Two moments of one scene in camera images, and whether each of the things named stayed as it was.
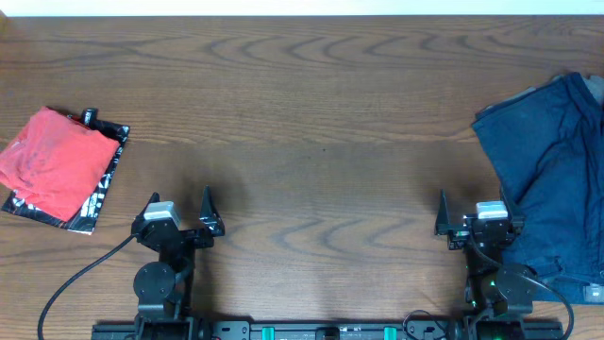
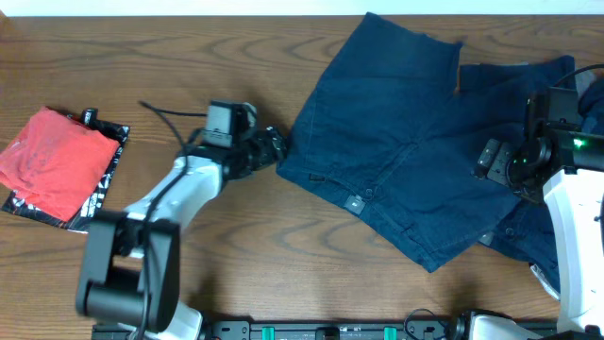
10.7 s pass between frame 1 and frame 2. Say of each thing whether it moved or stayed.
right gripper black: moved
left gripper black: moved
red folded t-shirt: stayed
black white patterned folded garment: stayed
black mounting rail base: stayed
